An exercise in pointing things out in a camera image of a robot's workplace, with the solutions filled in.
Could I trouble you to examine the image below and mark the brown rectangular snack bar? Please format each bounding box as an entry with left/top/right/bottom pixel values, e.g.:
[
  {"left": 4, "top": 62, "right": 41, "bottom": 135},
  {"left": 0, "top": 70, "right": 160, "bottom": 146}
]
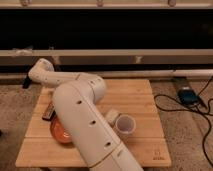
[{"left": 42, "top": 102, "right": 55, "bottom": 121}]

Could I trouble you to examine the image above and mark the wooden table board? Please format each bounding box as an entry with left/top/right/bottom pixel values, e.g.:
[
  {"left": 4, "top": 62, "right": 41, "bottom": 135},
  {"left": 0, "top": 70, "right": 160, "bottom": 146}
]
[{"left": 16, "top": 79, "right": 171, "bottom": 168}]

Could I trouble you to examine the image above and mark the black cable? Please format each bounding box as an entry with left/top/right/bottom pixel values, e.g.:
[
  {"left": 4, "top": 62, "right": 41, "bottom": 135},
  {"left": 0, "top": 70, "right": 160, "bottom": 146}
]
[{"left": 153, "top": 76, "right": 213, "bottom": 168}]

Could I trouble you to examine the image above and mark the white rectangular sponge block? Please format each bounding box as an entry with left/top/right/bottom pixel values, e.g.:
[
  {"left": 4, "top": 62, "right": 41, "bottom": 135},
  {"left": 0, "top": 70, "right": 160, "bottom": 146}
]
[{"left": 105, "top": 109, "right": 120, "bottom": 126}]

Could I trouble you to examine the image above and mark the orange ceramic bowl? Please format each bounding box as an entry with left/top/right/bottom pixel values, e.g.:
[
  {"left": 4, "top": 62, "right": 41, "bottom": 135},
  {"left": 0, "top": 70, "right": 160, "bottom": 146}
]
[{"left": 50, "top": 116, "right": 72, "bottom": 144}]

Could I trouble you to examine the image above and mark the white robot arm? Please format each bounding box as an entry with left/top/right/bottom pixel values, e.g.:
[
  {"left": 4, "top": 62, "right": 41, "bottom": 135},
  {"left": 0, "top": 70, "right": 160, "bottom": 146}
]
[{"left": 28, "top": 58, "right": 144, "bottom": 171}]

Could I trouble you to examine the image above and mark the white plastic cup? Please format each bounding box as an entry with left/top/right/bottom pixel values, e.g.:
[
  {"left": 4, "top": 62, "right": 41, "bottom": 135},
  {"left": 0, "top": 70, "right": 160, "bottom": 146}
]
[{"left": 114, "top": 114, "right": 136, "bottom": 135}]

